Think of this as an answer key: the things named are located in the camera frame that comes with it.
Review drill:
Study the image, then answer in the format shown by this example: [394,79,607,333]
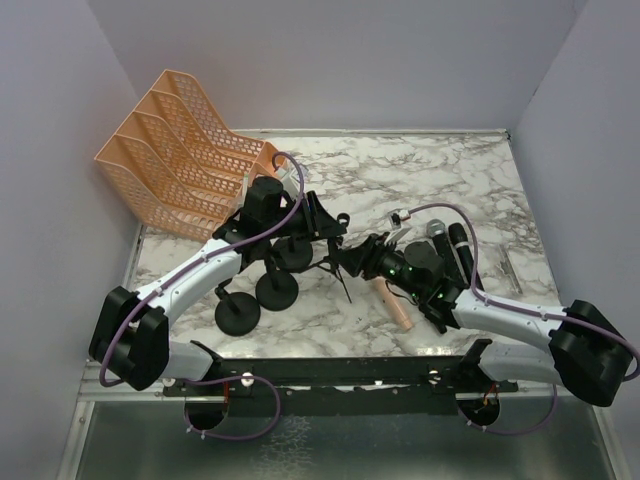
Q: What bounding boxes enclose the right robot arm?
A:
[329,234,632,407]

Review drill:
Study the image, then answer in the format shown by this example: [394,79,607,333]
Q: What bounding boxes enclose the silver-head black microphone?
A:
[426,219,453,261]

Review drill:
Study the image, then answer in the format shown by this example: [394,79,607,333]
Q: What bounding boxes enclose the black tripod mic stand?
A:
[303,213,352,303]

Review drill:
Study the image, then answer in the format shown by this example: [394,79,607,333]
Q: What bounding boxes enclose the orange plastic file organizer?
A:
[95,70,286,243]

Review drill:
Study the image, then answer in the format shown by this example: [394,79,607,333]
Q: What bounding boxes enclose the front round-base mic stand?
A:
[214,286,261,337]

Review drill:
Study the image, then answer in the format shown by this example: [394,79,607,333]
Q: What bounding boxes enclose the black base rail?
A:
[163,339,495,417]

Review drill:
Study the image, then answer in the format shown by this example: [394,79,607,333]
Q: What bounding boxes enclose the beige microphone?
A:
[372,277,414,331]

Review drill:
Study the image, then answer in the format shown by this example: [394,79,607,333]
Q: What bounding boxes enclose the back round-base mic stand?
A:
[272,237,313,273]

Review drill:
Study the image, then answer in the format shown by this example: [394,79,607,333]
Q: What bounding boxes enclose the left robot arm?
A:
[89,176,350,391]

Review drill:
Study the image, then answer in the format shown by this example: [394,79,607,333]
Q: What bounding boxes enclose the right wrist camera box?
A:
[386,209,411,244]

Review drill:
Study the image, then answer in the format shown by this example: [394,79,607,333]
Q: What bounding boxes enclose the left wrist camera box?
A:
[275,168,298,191]

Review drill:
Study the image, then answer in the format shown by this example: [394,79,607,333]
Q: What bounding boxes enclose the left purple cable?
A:
[98,151,309,389]

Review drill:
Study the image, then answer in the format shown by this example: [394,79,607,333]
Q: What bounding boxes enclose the round-base mic stand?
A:
[255,248,299,312]
[272,237,313,273]
[214,286,261,337]

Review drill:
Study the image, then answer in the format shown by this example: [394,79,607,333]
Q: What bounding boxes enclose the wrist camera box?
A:
[275,168,298,191]
[386,209,411,244]

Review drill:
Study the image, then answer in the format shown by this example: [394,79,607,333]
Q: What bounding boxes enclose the middle round-base mic stand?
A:
[255,248,299,312]

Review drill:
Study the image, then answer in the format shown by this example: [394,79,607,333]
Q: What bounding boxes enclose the black microphone far right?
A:
[448,223,474,284]

